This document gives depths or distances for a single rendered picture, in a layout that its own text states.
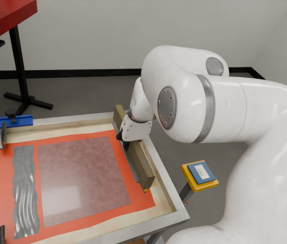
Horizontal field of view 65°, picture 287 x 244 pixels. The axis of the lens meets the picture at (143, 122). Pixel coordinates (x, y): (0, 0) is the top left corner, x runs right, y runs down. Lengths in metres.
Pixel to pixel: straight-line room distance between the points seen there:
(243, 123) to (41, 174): 0.79
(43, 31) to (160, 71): 2.49
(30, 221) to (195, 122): 0.71
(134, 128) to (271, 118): 0.52
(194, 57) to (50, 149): 0.78
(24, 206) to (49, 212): 0.08
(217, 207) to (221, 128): 2.00
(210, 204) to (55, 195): 1.58
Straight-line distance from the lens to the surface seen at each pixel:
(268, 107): 0.30
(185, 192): 1.18
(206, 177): 1.05
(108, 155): 0.99
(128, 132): 0.76
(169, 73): 0.28
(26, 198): 0.90
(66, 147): 1.01
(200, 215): 2.13
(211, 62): 0.38
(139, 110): 0.59
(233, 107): 0.26
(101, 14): 2.75
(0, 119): 1.09
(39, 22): 2.71
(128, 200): 0.90
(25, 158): 0.99
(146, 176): 0.74
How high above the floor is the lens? 1.75
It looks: 43 degrees down
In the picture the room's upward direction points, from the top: 18 degrees clockwise
